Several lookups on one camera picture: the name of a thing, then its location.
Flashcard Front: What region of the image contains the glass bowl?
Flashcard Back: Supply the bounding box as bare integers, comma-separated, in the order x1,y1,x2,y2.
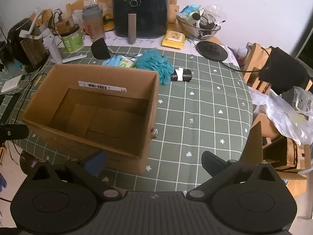
176,15,222,42

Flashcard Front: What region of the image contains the grey lid shaker bottle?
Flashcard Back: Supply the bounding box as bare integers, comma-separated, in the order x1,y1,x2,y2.
81,4,106,43

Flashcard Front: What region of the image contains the green label jar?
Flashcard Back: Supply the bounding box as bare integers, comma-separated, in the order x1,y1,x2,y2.
60,24,85,53

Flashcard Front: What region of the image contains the teal bath loofah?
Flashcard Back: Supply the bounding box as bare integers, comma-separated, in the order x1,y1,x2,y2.
135,48,174,86

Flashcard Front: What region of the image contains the green white soap packet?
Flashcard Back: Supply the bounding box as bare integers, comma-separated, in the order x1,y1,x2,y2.
119,57,136,69

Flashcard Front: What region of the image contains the green grid tablecloth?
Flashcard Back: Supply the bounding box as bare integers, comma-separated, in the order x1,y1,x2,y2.
0,38,253,194

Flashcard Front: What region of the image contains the brown cardboard box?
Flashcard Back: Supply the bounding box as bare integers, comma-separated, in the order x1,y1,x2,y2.
22,64,159,175

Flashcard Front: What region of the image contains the yellow wipes packet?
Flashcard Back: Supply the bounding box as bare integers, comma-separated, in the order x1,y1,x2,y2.
161,30,186,49

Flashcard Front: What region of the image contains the blue rubber glove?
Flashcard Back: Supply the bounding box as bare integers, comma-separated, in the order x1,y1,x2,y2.
101,55,123,66

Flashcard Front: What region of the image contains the black trash bag roll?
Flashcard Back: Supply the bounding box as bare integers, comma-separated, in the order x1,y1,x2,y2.
170,67,193,82

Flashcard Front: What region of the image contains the white phone gimbal tripod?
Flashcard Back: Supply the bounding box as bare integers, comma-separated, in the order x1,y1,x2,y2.
20,7,88,64

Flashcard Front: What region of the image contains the brown cardboard carton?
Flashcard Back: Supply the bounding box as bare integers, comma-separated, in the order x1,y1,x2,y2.
239,113,313,180

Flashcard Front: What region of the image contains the crinkled clear plastic wrap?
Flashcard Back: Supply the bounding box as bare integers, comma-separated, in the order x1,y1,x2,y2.
73,0,113,22

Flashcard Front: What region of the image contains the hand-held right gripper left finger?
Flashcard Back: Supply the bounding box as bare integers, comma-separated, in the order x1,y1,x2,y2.
27,150,123,200

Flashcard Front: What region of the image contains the black round kettle base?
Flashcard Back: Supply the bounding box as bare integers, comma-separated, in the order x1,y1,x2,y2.
197,41,228,62

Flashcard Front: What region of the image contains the white power adapter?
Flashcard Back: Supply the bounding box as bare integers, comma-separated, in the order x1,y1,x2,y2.
1,75,23,93

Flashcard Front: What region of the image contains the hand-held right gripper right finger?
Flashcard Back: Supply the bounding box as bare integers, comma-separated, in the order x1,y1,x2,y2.
186,151,282,200

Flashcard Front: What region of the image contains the black electric kettle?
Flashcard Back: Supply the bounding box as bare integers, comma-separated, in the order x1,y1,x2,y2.
6,18,49,73

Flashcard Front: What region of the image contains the clear plastic bag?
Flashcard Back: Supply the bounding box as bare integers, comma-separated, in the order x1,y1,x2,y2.
248,86,313,146

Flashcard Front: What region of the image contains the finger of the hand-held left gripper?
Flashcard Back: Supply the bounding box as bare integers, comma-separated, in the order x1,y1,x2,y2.
0,124,29,141

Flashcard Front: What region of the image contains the black folded face mask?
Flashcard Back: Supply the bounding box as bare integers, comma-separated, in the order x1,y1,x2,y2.
90,39,111,60

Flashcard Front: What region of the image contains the wooden chair with black cloth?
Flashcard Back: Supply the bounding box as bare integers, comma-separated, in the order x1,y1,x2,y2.
241,42,313,96

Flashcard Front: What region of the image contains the dark blue air fryer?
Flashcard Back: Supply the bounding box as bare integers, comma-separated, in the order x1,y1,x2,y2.
112,0,171,44

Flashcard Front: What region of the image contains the blue green packet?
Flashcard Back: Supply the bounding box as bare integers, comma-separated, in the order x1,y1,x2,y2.
180,5,201,18

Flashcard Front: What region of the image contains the black cloth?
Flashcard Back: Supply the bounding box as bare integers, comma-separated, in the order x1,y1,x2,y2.
259,46,310,95

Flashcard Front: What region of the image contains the tan wooden block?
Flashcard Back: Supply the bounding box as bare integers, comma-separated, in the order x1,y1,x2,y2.
168,0,180,24

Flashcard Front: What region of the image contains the beige cylinder bottle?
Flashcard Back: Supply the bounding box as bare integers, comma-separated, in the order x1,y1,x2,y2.
61,12,74,26

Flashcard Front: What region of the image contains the black kettle base cable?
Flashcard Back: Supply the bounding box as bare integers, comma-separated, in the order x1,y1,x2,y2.
218,46,272,73

